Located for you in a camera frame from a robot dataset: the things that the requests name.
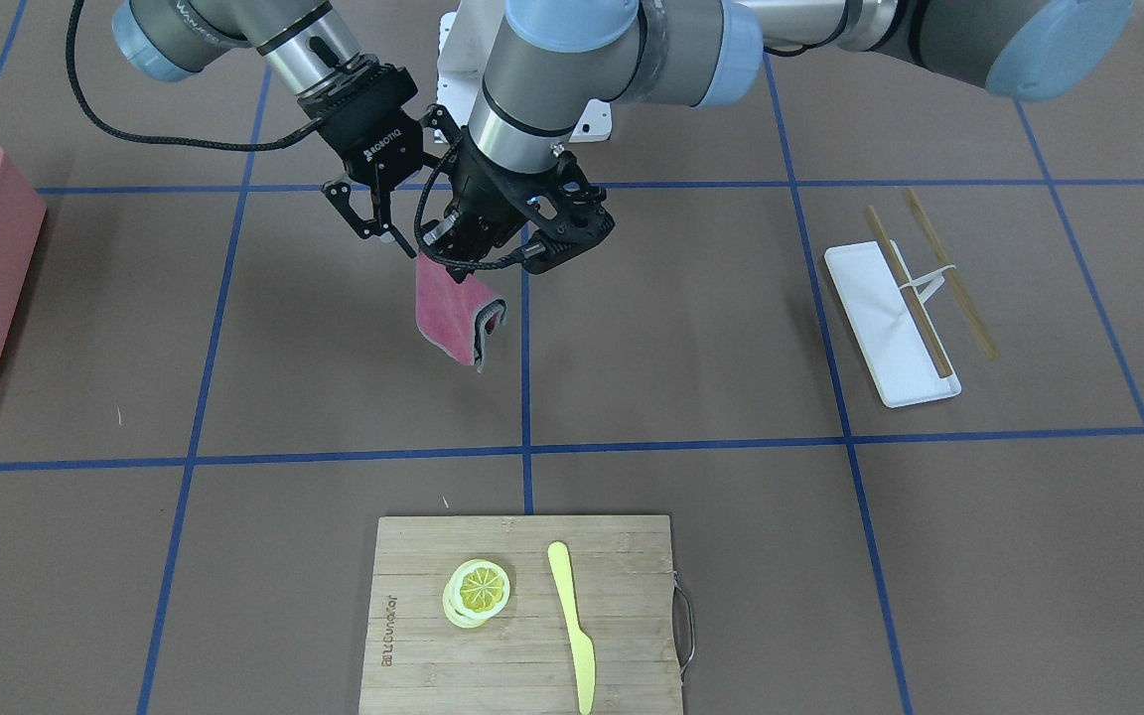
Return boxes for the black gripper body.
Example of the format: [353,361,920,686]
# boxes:
[432,128,531,261]
[297,64,428,190]

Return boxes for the pink cleaning cloth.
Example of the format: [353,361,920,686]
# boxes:
[416,254,507,372]

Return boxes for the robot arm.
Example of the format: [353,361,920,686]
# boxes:
[418,1,1133,283]
[65,1,432,257]

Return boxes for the yellow plastic knife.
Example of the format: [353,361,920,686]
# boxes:
[546,540,598,714]

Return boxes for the lemon slice toy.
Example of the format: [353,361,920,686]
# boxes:
[442,558,511,630]

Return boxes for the wooden cutting board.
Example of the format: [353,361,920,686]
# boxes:
[358,515,684,714]

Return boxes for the wooden rack rod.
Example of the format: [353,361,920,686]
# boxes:
[901,186,1000,362]
[863,207,954,378]

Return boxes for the white rectangular tray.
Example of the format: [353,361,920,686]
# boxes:
[823,241,962,408]

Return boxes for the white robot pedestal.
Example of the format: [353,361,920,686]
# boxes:
[432,10,615,145]

